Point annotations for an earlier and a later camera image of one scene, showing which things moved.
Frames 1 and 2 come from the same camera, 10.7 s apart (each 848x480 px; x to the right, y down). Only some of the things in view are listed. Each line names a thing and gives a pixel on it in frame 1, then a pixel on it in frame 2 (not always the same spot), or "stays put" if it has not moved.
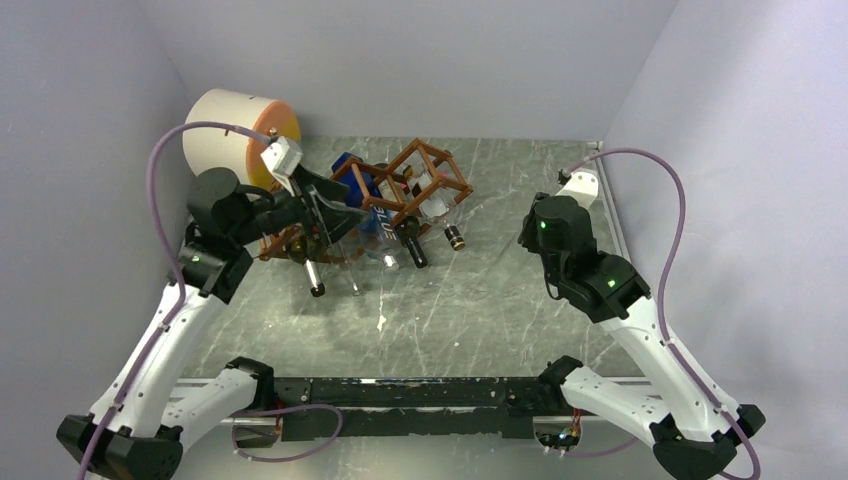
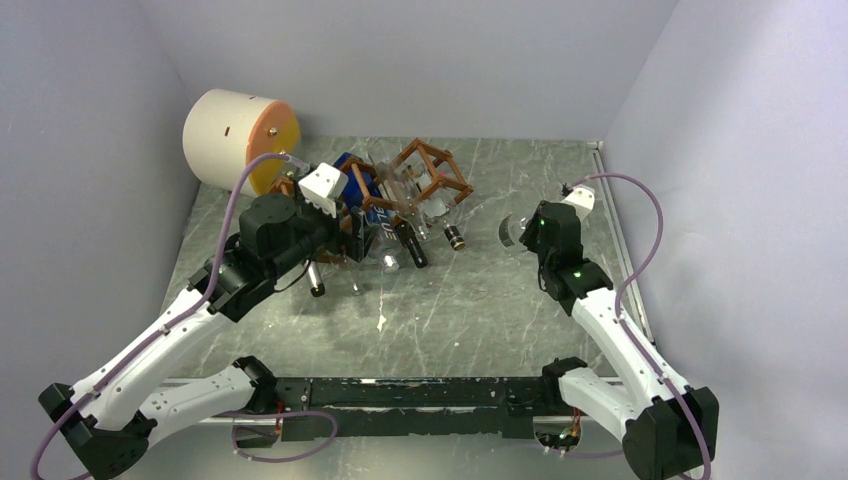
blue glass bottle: x=376 y=228 stays put
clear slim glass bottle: x=355 y=284 stays put
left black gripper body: x=305 y=192 -> x=351 y=241
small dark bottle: x=432 y=201 stays put
